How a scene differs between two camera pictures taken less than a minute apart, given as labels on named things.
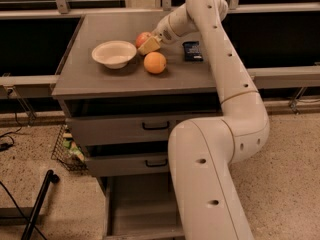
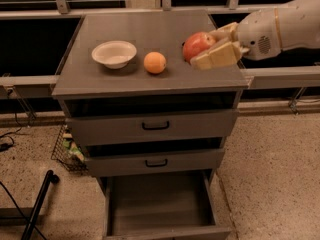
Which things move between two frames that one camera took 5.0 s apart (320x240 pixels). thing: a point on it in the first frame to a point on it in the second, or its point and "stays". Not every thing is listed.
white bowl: (114, 54) stays
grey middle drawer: (127, 165) stays
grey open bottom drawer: (141, 208) stays
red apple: (141, 37) to (196, 43)
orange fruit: (154, 62) stays
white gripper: (163, 30) to (257, 34)
